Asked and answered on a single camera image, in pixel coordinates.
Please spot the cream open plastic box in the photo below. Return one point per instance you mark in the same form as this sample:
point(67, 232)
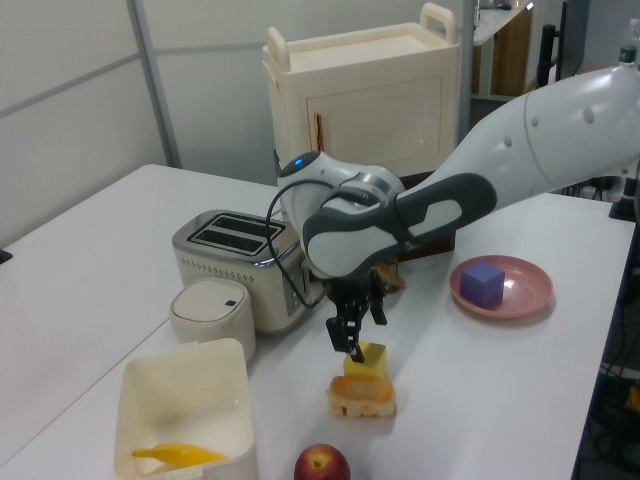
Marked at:
point(150, 390)

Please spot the pink plate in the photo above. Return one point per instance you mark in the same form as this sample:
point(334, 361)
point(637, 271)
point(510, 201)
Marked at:
point(530, 292)

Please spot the yellow toy banana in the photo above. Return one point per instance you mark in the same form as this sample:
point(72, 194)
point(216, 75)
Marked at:
point(185, 454)

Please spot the black object at table rim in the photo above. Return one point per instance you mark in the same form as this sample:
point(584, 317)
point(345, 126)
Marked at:
point(5, 256)

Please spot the yellow cube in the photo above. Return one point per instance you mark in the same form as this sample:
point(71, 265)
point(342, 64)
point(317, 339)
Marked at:
point(376, 362)

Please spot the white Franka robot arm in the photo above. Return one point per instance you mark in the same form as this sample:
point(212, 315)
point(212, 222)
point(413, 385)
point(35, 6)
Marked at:
point(550, 125)

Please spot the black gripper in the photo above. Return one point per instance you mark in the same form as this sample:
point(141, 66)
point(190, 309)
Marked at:
point(352, 290)

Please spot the red toy apple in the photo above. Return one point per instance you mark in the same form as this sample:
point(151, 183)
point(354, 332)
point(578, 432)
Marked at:
point(320, 465)

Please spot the cream two-slot toaster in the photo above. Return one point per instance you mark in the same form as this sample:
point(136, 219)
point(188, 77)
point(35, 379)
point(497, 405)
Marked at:
point(225, 280)

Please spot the black monitor stand pole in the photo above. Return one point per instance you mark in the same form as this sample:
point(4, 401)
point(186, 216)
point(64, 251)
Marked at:
point(547, 50)

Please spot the small white lidded bin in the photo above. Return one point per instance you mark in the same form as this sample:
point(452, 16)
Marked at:
point(210, 320)

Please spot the purple cube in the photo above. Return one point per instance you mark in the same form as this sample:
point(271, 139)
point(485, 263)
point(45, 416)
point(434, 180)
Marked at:
point(480, 285)

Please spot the wooden background cabinet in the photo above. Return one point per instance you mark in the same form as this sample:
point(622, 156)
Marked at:
point(510, 55)

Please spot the brown toy pastry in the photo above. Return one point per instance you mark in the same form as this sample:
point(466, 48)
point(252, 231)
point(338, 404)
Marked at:
point(395, 277)

